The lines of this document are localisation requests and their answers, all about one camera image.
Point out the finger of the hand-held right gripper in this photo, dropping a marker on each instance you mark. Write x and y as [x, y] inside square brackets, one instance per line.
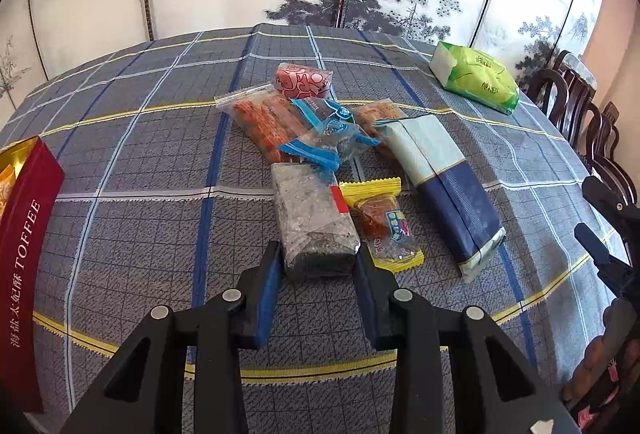
[612, 201]
[607, 266]

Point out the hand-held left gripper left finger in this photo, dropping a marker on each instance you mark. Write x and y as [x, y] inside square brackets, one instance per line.
[267, 294]

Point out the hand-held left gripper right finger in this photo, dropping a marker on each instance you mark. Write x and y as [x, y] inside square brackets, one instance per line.
[369, 309]

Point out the yellow snack packet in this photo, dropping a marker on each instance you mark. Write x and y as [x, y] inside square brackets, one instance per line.
[385, 224]

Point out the dark sesame bar packet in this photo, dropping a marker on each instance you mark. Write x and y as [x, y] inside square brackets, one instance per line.
[312, 219]

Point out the teal and navy snack packet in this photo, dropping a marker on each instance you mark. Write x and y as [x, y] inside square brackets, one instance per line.
[445, 184]

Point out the blue snack packet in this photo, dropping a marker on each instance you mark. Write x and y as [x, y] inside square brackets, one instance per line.
[330, 129]

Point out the orange nut brittle packet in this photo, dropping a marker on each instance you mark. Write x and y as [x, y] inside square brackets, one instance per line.
[380, 112]

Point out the red candy box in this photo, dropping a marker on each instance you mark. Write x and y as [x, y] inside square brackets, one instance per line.
[30, 264]

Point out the dark wooden chair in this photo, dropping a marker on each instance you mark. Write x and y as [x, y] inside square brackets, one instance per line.
[555, 87]
[607, 149]

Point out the grey plaid tablecloth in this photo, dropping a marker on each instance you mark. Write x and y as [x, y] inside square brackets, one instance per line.
[150, 194]

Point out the clear orange stick packet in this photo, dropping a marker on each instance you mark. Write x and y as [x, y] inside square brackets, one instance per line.
[260, 119]

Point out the green tissue pack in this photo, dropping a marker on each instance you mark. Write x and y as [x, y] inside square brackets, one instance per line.
[475, 74]

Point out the pink snack packet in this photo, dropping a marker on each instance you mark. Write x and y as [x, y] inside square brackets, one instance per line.
[302, 82]

